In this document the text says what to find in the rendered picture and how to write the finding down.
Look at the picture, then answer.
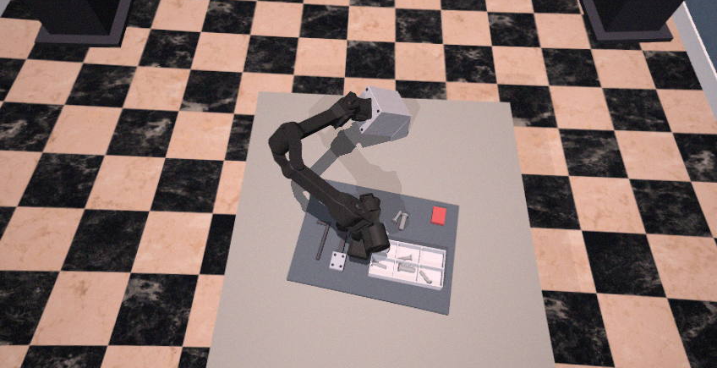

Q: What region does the grey flat bar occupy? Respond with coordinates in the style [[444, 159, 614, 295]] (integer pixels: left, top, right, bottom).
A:
[[337, 232, 347, 253]]

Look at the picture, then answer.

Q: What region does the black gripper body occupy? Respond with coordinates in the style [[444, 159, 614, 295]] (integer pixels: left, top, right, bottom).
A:
[[348, 197, 380, 261]]

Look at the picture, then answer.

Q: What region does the red rectangular block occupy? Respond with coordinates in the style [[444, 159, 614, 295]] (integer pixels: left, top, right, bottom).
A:
[[431, 206, 446, 226]]

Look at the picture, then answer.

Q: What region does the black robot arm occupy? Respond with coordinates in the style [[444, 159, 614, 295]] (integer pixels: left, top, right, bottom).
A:
[[268, 91, 391, 253]]

